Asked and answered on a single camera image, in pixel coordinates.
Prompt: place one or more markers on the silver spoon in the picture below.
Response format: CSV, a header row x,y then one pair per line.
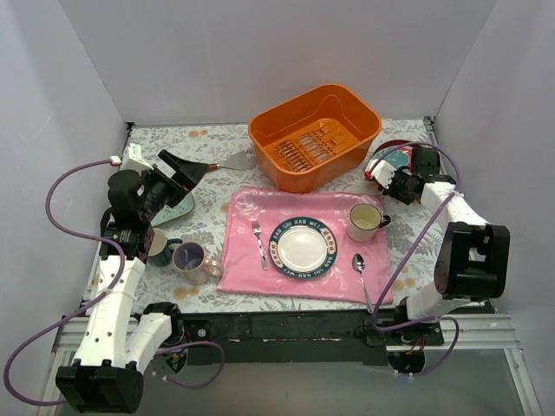
x,y
358,265

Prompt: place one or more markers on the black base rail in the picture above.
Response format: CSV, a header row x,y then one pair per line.
x,y
317,336

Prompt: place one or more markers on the green rectangular ceramic plate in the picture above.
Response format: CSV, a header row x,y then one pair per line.
x,y
167,214

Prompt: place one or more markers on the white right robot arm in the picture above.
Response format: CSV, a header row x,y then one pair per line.
x,y
473,258

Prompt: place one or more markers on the pink purple ceramic mug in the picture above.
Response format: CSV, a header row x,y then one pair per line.
x,y
191,260

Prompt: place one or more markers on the green rimmed white plate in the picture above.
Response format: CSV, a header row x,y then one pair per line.
x,y
303,248

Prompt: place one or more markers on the pink satin placemat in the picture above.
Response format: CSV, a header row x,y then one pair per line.
x,y
244,273

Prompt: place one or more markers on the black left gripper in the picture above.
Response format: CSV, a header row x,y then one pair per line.
x,y
174,181

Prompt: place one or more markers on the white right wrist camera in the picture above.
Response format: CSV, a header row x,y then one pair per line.
x,y
380,173

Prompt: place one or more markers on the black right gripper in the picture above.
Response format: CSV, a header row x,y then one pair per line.
x,y
399,183

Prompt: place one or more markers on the beige enamel mug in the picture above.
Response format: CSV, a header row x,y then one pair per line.
x,y
365,220

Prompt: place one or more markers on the red teal floral plate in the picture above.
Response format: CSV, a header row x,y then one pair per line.
x,y
400,157

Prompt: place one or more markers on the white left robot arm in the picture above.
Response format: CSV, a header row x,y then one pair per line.
x,y
106,375

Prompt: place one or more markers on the silver fork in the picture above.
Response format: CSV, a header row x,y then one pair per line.
x,y
256,229

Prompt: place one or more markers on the dark green mug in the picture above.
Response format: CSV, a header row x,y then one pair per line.
x,y
161,249

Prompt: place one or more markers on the orange plastic bin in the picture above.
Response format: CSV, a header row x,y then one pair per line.
x,y
314,138

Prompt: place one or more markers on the wooden handled metal spatula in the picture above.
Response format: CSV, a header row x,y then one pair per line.
x,y
238,161

